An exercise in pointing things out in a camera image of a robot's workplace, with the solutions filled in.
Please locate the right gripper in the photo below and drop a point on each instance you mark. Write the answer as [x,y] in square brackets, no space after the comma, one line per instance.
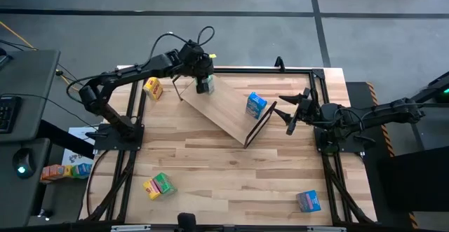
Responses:
[308,111]

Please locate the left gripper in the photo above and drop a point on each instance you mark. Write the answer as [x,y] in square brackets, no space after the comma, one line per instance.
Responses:
[198,63]

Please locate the blue Rice Krispies box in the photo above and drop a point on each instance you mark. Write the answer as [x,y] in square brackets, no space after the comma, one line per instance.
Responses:
[255,105]
[308,201]

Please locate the yellow Corn Pops box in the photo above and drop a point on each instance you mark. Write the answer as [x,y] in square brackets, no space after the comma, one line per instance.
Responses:
[151,189]
[153,88]

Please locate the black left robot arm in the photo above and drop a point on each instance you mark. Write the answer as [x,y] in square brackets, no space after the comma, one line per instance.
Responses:
[140,71]

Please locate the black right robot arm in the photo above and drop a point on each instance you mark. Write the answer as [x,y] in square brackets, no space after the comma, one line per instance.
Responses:
[386,114]

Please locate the wooden shelf with black legs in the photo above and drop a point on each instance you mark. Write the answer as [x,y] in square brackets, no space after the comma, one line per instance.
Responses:
[224,109]

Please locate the blue-green cereal box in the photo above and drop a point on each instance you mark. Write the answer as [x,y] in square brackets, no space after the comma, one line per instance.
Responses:
[81,170]

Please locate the small yellow cereal box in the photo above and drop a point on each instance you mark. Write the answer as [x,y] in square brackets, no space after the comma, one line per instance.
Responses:
[68,170]

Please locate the orange cereal box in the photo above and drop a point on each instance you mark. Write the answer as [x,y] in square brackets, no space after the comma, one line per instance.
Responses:
[52,172]

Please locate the yellow tape tag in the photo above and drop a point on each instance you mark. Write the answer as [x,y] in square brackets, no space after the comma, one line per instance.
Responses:
[212,55]

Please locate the black clamp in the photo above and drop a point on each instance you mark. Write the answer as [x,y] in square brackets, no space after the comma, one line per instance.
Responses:
[279,63]

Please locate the black mat with hazard stripes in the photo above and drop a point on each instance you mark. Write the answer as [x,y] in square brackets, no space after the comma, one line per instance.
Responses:
[358,95]

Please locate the white printed paper sheet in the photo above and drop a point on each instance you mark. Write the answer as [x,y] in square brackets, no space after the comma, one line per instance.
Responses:
[79,134]

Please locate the dark round object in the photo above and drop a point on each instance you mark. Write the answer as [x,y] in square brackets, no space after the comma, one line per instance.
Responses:
[186,222]

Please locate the black cart with green light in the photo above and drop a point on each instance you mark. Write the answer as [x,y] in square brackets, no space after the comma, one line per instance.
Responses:
[431,127]

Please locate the large black box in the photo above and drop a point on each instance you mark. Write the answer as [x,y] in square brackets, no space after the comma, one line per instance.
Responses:
[414,183]

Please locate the black desk support bar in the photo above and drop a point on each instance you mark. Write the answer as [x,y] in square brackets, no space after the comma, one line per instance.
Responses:
[63,137]

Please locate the black computer mouse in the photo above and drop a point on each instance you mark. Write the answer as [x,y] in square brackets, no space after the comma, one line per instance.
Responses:
[24,162]

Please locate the black keyboard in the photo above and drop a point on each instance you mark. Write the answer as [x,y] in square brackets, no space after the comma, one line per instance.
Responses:
[7,114]

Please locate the dark grey side desk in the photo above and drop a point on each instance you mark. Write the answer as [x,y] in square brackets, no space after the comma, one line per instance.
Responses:
[21,197]

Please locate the black metal table frame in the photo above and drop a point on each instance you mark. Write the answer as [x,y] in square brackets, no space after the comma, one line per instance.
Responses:
[245,70]

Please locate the silver metal bracket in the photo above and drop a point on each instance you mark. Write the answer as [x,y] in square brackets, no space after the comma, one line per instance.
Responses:
[129,228]
[326,229]

